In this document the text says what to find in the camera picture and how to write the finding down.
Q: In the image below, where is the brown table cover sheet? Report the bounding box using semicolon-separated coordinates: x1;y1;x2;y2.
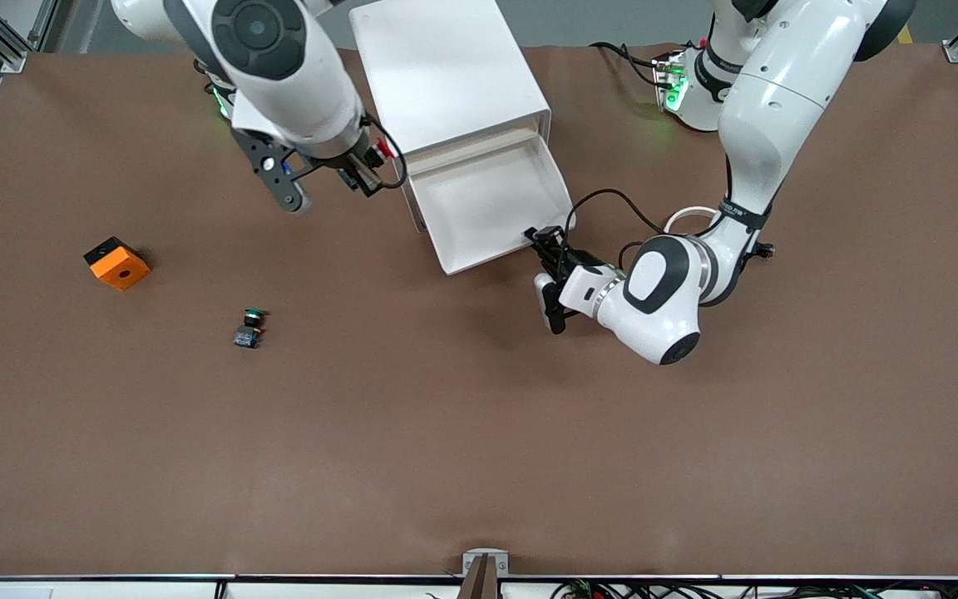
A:
0;43;958;579

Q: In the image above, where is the white plastic drawer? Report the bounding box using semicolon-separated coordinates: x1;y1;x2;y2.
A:
404;131;577;277
401;118;545;179

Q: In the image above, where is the white C-shaped plastic ring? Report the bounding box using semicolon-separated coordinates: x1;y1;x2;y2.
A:
663;205;726;239

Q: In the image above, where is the white plastic drawer cabinet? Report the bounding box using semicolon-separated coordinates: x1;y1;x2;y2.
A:
349;0;553;235

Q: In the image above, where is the black left base cable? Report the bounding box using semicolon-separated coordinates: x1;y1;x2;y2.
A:
589;40;664;91

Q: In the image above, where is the orange and black switch box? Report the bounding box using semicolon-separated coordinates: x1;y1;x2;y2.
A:
83;236;152;293

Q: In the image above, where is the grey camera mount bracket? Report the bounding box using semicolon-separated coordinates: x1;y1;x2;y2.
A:
456;548;511;599

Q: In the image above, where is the green push button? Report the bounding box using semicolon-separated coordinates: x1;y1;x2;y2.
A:
233;307;270;349

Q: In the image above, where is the white table edge rail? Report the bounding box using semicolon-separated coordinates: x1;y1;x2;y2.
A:
0;572;958;599

